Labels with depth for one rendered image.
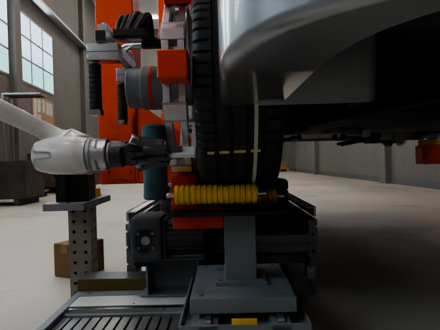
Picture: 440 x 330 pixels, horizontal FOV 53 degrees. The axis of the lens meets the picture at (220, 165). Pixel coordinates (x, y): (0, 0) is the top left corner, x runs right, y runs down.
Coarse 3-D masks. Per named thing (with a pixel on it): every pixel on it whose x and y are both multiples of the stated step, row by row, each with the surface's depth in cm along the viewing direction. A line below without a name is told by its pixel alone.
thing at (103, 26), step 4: (100, 24) 125; (104, 24) 125; (100, 28) 125; (104, 28) 125; (108, 28) 126; (108, 32) 126; (112, 32) 132; (112, 36) 133; (156, 36) 140; (116, 40) 137; (120, 40) 138; (124, 40) 138; (128, 40) 139; (132, 40) 139; (136, 40) 139; (140, 40) 140
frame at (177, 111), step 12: (168, 12) 123; (180, 12) 123; (168, 24) 118; (180, 24) 118; (168, 36) 117; (180, 36) 117; (168, 48) 118; (180, 48) 117; (168, 84) 117; (180, 84) 117; (168, 96) 117; (180, 96) 117; (168, 108) 117; (180, 108) 117; (192, 108) 167; (168, 120) 119; (180, 120) 119; (192, 120) 167; (168, 132) 122; (192, 132) 163; (180, 144) 159; (192, 144) 159; (180, 168) 132; (192, 168) 134
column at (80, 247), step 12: (72, 216) 201; (84, 216) 201; (72, 228) 201; (84, 228) 201; (96, 228) 211; (72, 240) 201; (84, 240) 203; (96, 240) 210; (72, 252) 201; (84, 252) 203; (96, 252) 210; (72, 264) 202; (84, 264) 201; (96, 264) 209; (72, 276) 202; (72, 288) 202
